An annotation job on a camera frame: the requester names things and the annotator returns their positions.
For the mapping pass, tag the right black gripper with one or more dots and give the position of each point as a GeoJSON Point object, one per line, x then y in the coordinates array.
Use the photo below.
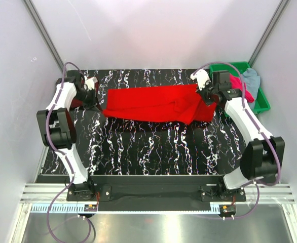
{"type": "Point", "coordinates": [201, 92]}

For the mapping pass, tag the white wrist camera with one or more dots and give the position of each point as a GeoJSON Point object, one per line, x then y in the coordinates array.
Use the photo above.
{"type": "Point", "coordinates": [91, 84]}
{"type": "Point", "coordinates": [202, 78]}

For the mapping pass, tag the right orange connector block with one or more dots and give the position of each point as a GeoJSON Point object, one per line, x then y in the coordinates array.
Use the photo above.
{"type": "Point", "coordinates": [227, 208]}

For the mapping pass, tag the grey-blue crumpled t-shirt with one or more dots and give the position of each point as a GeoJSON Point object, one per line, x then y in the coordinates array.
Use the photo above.
{"type": "Point", "coordinates": [252, 82]}

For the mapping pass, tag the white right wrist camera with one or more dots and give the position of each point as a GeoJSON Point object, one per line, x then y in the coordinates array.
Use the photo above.
{"type": "Point", "coordinates": [202, 78]}

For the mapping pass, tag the orange connector block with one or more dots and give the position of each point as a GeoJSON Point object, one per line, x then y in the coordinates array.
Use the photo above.
{"type": "Point", "coordinates": [90, 208]}
{"type": "Point", "coordinates": [227, 208]}

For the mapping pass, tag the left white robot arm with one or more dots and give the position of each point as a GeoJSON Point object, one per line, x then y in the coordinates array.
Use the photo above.
{"type": "Point", "coordinates": [58, 131]}

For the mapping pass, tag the green plastic bin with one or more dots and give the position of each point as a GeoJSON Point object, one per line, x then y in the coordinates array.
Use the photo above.
{"type": "Point", "coordinates": [261, 104]}

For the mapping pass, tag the left orange connector block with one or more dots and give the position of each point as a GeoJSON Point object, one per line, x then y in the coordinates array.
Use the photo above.
{"type": "Point", "coordinates": [90, 208]}

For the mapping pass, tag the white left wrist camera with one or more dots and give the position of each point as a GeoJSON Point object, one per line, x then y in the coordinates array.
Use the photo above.
{"type": "Point", "coordinates": [91, 84]}

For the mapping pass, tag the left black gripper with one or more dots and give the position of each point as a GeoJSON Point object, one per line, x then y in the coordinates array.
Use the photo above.
{"type": "Point", "coordinates": [93, 101]}

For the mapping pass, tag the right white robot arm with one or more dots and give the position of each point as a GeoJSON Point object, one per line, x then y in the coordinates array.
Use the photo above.
{"type": "Point", "coordinates": [263, 154]}

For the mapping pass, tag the folded maroon t-shirt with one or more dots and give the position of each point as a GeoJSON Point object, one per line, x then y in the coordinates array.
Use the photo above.
{"type": "Point", "coordinates": [68, 95]}

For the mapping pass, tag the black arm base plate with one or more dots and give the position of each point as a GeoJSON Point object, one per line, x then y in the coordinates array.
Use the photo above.
{"type": "Point", "coordinates": [155, 193]}

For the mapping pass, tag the bright red t-shirt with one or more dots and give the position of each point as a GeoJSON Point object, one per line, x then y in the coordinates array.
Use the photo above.
{"type": "Point", "coordinates": [159, 104]}

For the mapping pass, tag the pink crumpled t-shirt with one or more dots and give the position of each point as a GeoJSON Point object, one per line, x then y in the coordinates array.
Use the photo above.
{"type": "Point", "coordinates": [236, 84]}

